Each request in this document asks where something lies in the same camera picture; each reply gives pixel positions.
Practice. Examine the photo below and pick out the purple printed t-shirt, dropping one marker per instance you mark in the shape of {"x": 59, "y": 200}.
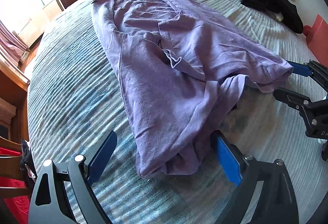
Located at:
{"x": 181, "y": 68}

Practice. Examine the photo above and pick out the pink paper bag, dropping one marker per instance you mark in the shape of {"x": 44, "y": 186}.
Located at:
{"x": 317, "y": 39}

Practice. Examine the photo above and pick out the red fabric on chair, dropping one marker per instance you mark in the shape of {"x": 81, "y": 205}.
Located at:
{"x": 15, "y": 196}

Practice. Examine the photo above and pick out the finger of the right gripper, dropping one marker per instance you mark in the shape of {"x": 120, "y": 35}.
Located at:
{"x": 312, "y": 69}
{"x": 291, "y": 98}

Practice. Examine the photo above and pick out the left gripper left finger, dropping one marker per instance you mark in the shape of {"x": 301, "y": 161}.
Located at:
{"x": 49, "y": 201}

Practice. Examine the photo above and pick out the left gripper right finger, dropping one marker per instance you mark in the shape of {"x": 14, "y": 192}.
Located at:
{"x": 277, "y": 200}

